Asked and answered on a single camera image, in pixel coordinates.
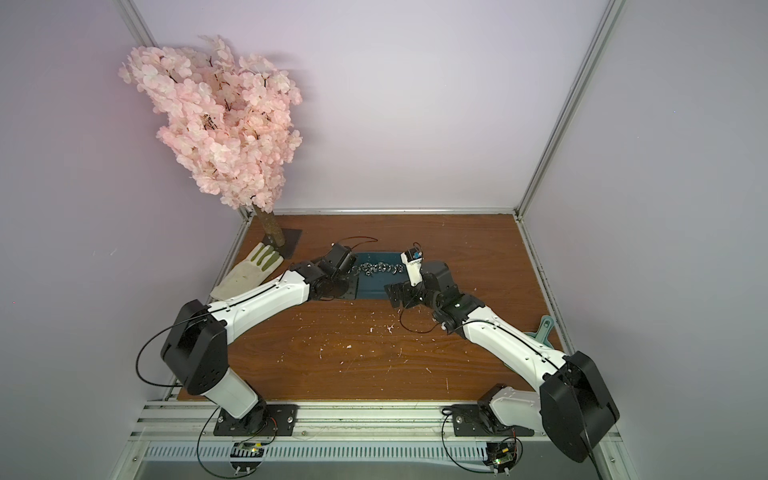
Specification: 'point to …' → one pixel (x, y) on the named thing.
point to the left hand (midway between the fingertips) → (358, 288)
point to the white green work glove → (262, 261)
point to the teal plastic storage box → (373, 286)
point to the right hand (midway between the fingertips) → (399, 277)
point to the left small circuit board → (247, 449)
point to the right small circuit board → (500, 456)
